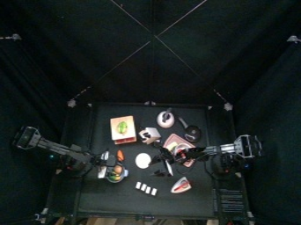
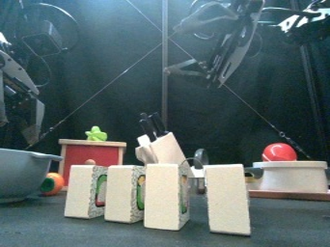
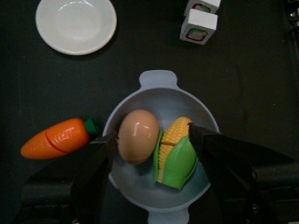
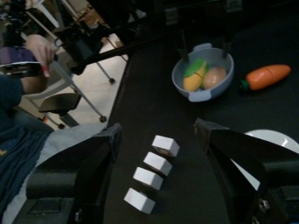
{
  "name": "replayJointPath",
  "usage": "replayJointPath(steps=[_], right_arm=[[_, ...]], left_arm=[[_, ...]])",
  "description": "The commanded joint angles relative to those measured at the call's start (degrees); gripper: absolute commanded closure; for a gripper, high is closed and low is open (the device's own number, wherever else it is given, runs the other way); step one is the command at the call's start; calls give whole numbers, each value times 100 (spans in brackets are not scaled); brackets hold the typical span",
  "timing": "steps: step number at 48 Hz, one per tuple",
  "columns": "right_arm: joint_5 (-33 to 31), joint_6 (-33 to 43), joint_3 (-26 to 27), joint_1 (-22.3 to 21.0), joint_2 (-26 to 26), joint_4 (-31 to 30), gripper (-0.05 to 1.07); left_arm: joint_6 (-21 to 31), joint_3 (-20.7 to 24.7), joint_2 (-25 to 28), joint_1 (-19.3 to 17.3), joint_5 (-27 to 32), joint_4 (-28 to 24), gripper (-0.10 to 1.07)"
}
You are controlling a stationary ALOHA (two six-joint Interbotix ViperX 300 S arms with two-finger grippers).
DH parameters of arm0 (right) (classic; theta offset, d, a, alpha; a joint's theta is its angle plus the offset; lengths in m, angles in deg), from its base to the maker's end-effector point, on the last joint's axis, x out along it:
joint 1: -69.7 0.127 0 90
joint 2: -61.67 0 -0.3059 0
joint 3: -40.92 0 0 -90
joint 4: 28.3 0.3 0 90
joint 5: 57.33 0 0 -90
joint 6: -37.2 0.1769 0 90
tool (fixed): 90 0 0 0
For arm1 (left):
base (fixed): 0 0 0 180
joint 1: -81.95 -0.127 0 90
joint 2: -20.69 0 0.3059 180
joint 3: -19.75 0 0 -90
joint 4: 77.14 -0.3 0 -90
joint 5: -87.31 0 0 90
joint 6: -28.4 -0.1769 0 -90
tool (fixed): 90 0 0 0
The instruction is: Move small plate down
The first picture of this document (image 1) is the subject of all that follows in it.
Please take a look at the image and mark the small white round plate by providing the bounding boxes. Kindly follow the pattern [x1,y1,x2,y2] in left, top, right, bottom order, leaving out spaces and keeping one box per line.
[134,152,152,170]

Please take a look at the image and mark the white toy bowl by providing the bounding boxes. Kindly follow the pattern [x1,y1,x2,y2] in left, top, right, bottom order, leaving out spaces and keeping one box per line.
[174,142,194,155]

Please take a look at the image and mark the grey plastic measuring cup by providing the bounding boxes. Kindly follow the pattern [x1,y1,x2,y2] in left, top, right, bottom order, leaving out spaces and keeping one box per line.
[104,163,131,185]

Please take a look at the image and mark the pink plastic tray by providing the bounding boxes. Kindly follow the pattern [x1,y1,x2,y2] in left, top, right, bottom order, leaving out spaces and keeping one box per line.
[162,133,198,169]

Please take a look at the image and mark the black lidded toy pan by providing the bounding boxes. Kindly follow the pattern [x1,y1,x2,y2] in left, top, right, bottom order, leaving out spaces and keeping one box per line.
[176,116,202,143]

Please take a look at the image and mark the white toy machine black knobs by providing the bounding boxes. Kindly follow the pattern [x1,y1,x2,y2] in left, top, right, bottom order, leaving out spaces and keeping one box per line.
[138,127,162,145]

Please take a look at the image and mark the wooden box with red edge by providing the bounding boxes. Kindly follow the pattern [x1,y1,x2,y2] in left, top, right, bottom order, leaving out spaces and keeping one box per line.
[109,115,139,145]

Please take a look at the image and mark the green toy vegetable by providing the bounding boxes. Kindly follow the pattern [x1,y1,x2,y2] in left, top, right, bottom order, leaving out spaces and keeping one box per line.
[116,120,130,134]

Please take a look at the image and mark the white printed label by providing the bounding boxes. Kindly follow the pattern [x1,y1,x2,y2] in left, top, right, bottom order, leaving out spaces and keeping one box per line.
[218,187,247,214]

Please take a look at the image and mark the white toy iron red handle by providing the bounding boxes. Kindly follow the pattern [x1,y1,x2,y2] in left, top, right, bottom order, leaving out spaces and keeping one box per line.
[170,176,192,195]

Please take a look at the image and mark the thin diagonal frame cord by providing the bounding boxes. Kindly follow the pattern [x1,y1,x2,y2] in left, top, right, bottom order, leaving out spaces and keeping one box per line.
[69,0,208,102]
[109,0,229,104]

